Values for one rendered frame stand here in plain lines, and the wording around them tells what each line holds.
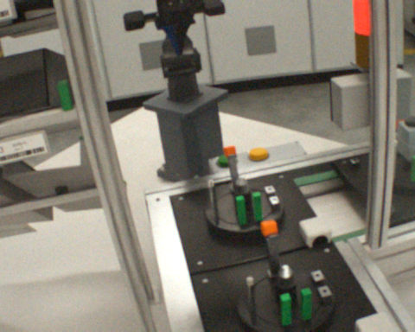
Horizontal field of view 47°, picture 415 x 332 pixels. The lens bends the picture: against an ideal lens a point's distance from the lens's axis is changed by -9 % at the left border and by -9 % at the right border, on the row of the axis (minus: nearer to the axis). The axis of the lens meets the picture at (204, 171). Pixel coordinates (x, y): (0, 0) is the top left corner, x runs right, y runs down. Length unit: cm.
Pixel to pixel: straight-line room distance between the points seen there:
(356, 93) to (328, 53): 333
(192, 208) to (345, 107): 38
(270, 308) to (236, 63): 332
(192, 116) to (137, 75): 283
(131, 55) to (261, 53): 98
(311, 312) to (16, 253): 71
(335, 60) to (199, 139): 298
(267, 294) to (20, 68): 45
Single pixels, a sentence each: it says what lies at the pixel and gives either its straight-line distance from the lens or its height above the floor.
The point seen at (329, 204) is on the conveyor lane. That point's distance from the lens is 103.
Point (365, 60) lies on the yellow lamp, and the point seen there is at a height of 127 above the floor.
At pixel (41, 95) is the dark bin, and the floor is 132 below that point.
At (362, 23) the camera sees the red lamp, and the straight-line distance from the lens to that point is 70.
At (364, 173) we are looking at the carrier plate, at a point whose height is 97.
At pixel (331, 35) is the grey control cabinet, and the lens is 402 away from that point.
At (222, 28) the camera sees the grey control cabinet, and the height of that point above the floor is 55.
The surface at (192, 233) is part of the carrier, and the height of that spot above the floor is 97.
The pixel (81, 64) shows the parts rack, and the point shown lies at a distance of 54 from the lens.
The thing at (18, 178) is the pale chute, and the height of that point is 117.
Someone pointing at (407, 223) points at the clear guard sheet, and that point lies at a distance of 88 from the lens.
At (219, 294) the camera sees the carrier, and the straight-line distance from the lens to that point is 77.
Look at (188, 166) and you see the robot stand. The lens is 121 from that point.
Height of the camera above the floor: 150
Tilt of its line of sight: 30 degrees down
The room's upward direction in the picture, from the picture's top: 9 degrees counter-clockwise
